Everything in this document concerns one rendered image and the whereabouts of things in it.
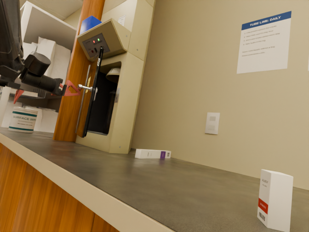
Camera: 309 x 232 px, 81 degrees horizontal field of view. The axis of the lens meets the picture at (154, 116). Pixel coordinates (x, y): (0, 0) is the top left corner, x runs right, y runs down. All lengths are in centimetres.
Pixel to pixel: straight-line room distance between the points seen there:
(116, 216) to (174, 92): 97
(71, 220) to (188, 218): 28
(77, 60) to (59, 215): 85
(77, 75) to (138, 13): 48
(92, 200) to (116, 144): 51
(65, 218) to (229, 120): 79
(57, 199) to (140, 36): 77
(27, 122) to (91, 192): 106
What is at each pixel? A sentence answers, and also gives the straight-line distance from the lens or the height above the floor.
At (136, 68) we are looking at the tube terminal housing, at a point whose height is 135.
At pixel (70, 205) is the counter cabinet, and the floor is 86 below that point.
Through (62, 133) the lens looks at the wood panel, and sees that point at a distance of 112.
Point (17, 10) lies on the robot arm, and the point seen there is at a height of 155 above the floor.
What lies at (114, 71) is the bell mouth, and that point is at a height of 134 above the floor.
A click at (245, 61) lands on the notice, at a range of 106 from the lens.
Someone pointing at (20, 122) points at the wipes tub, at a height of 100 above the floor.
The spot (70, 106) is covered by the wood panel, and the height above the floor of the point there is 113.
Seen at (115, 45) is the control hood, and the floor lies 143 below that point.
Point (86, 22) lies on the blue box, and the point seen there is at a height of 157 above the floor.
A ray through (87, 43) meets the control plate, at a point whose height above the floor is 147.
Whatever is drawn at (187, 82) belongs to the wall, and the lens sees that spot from 115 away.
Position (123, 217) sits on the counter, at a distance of 29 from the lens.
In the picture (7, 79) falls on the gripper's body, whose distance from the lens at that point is 112.
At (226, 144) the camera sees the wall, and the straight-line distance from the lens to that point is 97.
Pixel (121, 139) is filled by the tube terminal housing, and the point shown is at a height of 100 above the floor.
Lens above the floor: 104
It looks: 7 degrees up
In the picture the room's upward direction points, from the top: 9 degrees clockwise
